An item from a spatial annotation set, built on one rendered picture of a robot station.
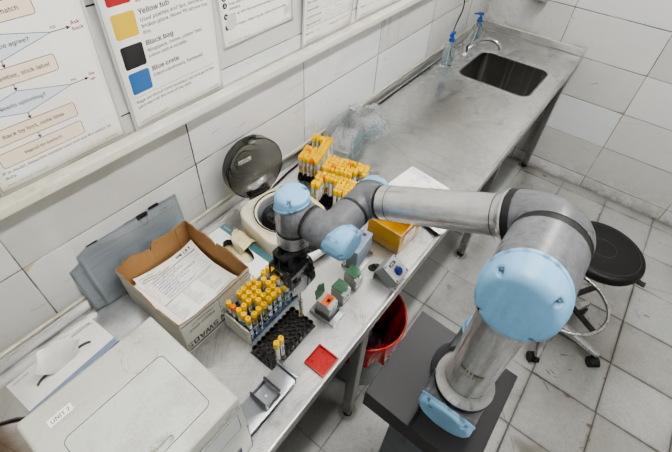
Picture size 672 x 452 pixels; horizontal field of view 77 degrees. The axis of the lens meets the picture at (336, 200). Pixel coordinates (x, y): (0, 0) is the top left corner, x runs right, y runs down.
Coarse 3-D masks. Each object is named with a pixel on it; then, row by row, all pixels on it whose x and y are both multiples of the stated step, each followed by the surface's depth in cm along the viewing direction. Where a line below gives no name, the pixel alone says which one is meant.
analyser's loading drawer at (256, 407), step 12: (276, 372) 108; (288, 372) 107; (264, 384) 106; (276, 384) 106; (288, 384) 106; (252, 396) 102; (276, 396) 104; (252, 408) 102; (264, 408) 101; (252, 420) 100; (252, 432) 98
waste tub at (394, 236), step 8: (368, 224) 144; (376, 224) 141; (384, 224) 151; (392, 224) 152; (400, 224) 152; (408, 224) 150; (376, 232) 143; (384, 232) 140; (392, 232) 137; (400, 232) 149; (408, 232) 140; (416, 232) 148; (376, 240) 146; (384, 240) 143; (392, 240) 140; (400, 240) 137; (408, 240) 145; (392, 248) 142; (400, 248) 142
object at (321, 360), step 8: (320, 344) 118; (312, 352) 116; (320, 352) 117; (328, 352) 117; (312, 360) 115; (320, 360) 115; (328, 360) 115; (336, 360) 115; (312, 368) 113; (320, 368) 114; (328, 368) 114
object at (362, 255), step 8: (368, 232) 136; (368, 240) 134; (360, 248) 131; (368, 248) 139; (352, 256) 132; (360, 256) 134; (368, 256) 140; (344, 264) 138; (352, 264) 135; (360, 264) 138
